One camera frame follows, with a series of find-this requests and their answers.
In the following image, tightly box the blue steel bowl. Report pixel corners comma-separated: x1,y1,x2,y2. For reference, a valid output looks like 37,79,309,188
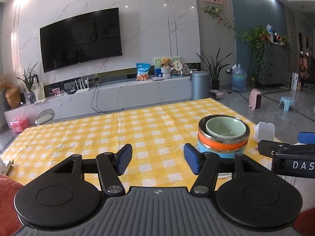
197,141,249,179

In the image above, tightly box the orange steel bowl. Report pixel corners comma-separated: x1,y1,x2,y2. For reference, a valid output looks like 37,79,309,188
197,114,250,150

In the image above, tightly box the green ceramic bowl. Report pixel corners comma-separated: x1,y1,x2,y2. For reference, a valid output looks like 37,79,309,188
206,116,246,140

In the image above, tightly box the light blue plastic stool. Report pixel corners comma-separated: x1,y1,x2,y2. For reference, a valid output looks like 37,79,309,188
279,96,295,112

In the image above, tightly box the yellow checkered tablecloth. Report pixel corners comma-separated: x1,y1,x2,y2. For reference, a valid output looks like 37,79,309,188
1,97,284,193

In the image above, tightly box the white marble tv cabinet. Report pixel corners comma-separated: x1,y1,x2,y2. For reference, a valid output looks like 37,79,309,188
4,77,192,124

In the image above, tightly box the dark grey drawer cabinet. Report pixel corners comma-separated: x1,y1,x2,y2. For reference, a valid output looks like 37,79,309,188
257,42,290,86

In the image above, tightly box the white wifi router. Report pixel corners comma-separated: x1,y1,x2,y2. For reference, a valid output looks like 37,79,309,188
75,78,90,93

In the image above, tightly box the grey metal trash can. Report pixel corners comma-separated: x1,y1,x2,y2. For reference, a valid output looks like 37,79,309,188
190,71,210,100

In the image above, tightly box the blue water jug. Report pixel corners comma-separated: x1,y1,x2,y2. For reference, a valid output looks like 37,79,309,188
231,64,247,93

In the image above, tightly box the tall green floor plant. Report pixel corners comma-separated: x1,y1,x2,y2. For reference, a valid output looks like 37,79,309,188
196,48,233,91

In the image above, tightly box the pink storage box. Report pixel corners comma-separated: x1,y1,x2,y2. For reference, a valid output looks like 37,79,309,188
10,115,29,133

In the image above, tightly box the blue snack bag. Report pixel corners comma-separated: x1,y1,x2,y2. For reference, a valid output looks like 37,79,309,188
136,63,151,81

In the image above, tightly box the teddy bear toy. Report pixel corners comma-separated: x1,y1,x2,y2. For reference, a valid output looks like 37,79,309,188
160,58,171,79

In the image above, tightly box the orange round vase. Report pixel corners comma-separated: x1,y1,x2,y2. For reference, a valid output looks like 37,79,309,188
5,87,21,109

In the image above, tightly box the potted plant blue vase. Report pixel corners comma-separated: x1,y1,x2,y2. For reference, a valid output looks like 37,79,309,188
17,62,38,104

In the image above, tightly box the black power cable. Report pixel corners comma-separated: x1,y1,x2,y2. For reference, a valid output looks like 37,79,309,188
90,85,125,115

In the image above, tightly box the white picture frame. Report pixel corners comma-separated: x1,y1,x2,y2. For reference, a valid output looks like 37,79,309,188
32,83,45,101

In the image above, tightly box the black wall television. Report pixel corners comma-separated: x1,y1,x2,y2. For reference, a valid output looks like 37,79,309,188
40,7,122,73

